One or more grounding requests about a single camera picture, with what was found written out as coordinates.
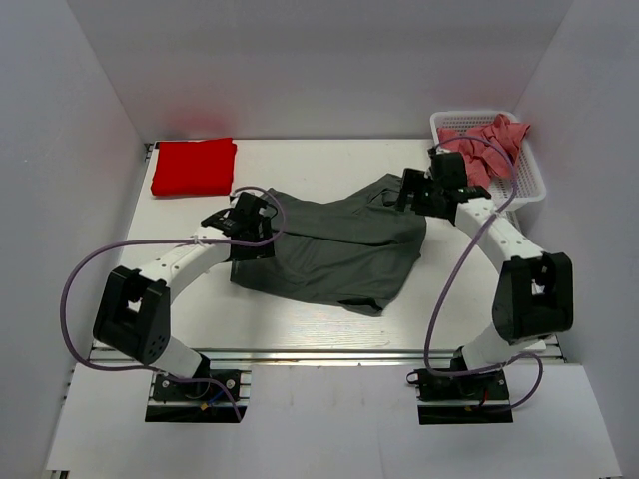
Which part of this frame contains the dark grey t-shirt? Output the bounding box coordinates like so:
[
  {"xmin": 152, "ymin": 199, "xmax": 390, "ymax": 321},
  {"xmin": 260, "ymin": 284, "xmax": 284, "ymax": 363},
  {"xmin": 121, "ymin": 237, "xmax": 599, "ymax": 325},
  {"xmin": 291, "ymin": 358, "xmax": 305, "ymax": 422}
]
[{"xmin": 230, "ymin": 174, "xmax": 426, "ymax": 316}]

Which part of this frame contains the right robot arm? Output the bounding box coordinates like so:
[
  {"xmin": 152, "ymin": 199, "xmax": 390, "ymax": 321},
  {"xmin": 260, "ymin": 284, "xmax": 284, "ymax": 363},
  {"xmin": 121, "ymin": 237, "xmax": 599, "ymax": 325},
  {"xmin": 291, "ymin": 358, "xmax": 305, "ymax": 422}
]
[{"xmin": 396, "ymin": 169, "xmax": 574, "ymax": 398}]

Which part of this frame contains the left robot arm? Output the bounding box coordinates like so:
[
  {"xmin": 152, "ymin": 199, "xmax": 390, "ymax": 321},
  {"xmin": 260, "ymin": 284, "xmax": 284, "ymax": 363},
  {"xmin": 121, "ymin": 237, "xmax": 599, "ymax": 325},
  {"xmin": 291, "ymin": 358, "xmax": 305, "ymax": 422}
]
[{"xmin": 93, "ymin": 218, "xmax": 274, "ymax": 398}]

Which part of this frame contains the crumpled pink t-shirt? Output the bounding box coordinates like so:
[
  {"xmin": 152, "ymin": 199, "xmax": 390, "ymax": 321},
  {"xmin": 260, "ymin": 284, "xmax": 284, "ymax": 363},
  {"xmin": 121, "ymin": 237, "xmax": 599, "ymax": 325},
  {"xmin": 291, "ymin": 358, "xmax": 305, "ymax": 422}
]
[{"xmin": 436, "ymin": 114, "xmax": 530, "ymax": 189}]

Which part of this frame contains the folded red t-shirt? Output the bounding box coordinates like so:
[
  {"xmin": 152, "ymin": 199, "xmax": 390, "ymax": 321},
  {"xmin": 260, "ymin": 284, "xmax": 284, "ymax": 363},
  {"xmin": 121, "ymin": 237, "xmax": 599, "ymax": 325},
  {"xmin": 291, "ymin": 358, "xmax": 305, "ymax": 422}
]
[{"xmin": 151, "ymin": 138, "xmax": 238, "ymax": 198}]

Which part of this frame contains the white plastic basket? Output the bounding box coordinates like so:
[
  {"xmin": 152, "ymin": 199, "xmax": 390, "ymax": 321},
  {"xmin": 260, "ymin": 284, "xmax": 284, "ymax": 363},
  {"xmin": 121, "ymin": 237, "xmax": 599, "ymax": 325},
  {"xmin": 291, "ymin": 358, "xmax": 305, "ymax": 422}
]
[{"xmin": 430, "ymin": 110, "xmax": 546, "ymax": 211}]

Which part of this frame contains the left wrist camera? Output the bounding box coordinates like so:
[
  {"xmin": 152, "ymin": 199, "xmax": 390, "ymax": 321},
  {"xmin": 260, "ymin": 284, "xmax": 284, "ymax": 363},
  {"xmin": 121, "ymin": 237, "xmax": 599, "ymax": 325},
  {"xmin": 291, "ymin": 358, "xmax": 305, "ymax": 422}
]
[{"xmin": 230, "ymin": 192, "xmax": 269, "ymax": 228}]

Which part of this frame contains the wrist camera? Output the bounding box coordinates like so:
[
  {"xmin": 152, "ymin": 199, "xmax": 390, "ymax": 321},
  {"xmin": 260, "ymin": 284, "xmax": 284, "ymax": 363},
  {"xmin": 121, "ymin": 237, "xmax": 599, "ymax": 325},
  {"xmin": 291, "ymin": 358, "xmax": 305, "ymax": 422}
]
[
  {"xmin": 429, "ymin": 153, "xmax": 468, "ymax": 190},
  {"xmin": 230, "ymin": 192, "xmax": 269, "ymax": 228}
]

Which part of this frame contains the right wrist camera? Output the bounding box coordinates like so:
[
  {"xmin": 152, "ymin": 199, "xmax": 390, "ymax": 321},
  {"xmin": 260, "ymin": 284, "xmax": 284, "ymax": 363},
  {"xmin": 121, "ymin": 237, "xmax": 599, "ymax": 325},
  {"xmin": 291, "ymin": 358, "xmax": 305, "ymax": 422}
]
[{"xmin": 429, "ymin": 153, "xmax": 468, "ymax": 190}]

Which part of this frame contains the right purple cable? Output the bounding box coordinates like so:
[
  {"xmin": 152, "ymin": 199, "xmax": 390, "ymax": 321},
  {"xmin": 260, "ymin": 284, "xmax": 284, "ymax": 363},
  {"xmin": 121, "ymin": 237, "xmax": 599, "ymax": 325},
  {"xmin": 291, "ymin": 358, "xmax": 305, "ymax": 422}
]
[{"xmin": 422, "ymin": 137, "xmax": 544, "ymax": 411}]

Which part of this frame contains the purple cable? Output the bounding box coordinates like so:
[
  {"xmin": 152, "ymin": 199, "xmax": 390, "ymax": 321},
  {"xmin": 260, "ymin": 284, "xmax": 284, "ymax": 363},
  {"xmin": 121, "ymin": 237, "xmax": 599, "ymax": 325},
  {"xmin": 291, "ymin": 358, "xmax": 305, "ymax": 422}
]
[
  {"xmin": 60, "ymin": 187, "xmax": 287, "ymax": 420},
  {"xmin": 422, "ymin": 137, "xmax": 544, "ymax": 411}
]

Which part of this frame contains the aluminium table rail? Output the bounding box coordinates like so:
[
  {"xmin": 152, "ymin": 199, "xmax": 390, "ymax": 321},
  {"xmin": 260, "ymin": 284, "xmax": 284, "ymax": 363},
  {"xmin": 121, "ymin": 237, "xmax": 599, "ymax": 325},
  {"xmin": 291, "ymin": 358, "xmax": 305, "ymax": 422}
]
[{"xmin": 88, "ymin": 346, "xmax": 563, "ymax": 368}]

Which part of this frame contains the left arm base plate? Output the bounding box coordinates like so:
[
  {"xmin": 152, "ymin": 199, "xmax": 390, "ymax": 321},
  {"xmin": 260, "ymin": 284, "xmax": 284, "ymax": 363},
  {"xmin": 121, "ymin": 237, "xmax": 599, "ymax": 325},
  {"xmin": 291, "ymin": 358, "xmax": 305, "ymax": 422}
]
[{"xmin": 145, "ymin": 369, "xmax": 252, "ymax": 424}]

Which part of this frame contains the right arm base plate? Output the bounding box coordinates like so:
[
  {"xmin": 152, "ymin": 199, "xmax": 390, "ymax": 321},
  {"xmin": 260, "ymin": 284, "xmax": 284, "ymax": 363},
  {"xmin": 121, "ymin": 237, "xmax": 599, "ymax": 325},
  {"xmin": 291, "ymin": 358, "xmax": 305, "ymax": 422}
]
[{"xmin": 406, "ymin": 369, "xmax": 513, "ymax": 425}]

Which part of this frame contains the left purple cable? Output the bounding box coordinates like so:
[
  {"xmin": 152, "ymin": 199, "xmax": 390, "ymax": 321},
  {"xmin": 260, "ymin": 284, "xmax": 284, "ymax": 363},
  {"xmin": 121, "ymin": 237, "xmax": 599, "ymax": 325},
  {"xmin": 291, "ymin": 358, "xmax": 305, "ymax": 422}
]
[{"xmin": 60, "ymin": 187, "xmax": 287, "ymax": 420}]

